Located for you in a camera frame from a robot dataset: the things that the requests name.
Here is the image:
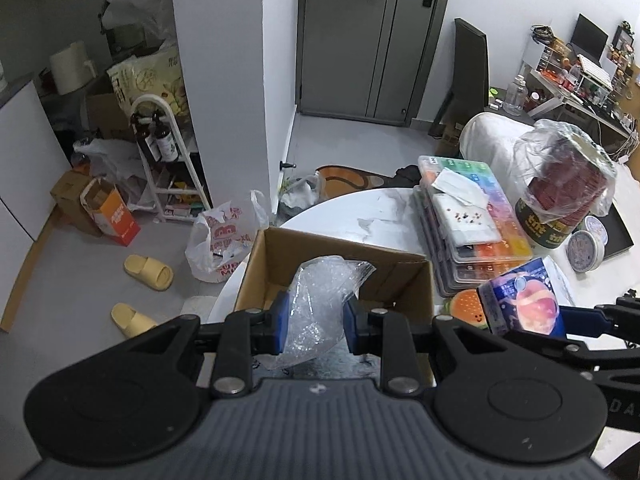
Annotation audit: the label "grey entrance door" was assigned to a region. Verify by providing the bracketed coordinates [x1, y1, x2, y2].
[296, 0, 448, 126]

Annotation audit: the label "brown cardboard box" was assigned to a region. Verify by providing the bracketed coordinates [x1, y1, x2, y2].
[233, 225, 435, 386]

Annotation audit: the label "yellow slipper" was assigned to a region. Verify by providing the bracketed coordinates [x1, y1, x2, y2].
[111, 302, 157, 339]
[124, 255, 175, 292]

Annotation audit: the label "black computer monitor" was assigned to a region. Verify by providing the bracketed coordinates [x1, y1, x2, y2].
[570, 14, 608, 65]

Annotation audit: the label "round tin box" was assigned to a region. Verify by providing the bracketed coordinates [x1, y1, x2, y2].
[565, 214, 608, 273]

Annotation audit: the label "orange cardboard box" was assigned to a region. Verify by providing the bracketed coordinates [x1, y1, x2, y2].
[79, 178, 140, 247]

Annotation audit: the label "black square tray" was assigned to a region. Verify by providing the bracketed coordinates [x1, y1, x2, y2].
[599, 204, 634, 260]

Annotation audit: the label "clear plastic bag over cup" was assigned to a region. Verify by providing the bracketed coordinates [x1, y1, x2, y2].
[510, 119, 617, 223]

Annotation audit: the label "stacked colourful bead boxes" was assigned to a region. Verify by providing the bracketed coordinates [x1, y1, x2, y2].
[413, 155, 533, 297]

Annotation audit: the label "burger plush toy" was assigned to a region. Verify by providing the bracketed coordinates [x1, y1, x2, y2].
[442, 289, 488, 330]

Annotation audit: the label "purple tissue pack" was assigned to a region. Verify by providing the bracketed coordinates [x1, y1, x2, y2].
[477, 258, 566, 338]

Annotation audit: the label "white metal rack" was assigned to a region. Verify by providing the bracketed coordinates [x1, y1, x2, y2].
[129, 93, 210, 223]

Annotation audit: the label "cluttered white desk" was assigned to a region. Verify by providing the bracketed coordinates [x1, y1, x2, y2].
[521, 39, 639, 162]

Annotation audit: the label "yellow printed snack bag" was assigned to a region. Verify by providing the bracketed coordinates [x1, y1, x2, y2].
[106, 44, 190, 117]

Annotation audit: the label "red white shopping bag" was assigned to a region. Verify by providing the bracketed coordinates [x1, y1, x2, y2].
[184, 190, 270, 284]

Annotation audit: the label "white bead pegboard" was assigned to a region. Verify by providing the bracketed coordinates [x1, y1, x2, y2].
[433, 193, 502, 247]

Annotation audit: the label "white folded paper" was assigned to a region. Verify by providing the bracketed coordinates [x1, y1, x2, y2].
[433, 168, 489, 209]

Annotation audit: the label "clear plastic bag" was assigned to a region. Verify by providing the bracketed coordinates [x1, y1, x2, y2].
[510, 119, 617, 223]
[258, 255, 375, 370]

